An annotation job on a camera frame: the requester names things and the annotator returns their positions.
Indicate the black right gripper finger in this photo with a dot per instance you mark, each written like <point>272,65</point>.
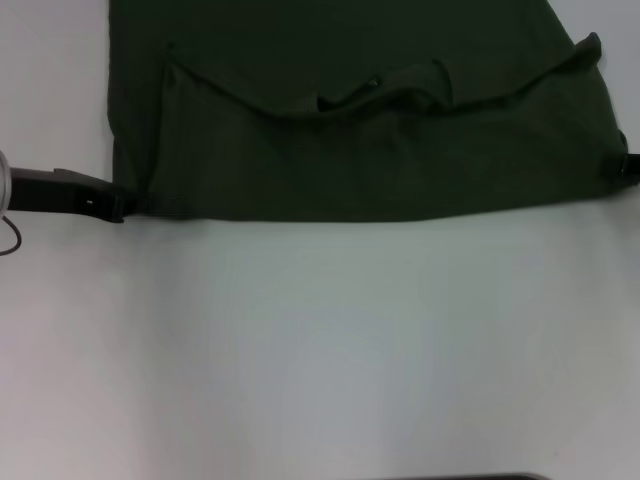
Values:
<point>631,167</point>

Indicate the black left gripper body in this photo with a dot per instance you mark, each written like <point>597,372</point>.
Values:
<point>55,192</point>

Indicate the dark green FREE t-shirt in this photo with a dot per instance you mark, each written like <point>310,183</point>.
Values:
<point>350,125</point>

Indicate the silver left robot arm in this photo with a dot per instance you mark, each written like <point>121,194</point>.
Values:
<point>4,180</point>

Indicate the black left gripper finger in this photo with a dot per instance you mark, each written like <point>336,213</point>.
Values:
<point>155,205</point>

